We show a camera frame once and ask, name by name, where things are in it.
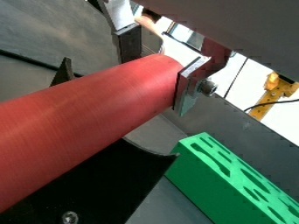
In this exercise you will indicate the red cylinder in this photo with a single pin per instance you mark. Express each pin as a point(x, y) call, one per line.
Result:
point(57, 127)

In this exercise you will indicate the yellow clamp stand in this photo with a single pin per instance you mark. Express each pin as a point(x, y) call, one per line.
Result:
point(278, 87)

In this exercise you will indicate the green shape sorter block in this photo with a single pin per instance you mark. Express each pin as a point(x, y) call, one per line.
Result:
point(225, 187)

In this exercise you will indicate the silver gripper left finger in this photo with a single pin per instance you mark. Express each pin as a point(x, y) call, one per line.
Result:
point(126, 29)

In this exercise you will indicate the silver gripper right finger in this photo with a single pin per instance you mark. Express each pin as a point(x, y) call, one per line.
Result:
point(191, 85)

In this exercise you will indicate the black cradle fixture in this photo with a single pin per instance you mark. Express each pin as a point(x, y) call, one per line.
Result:
point(99, 192)

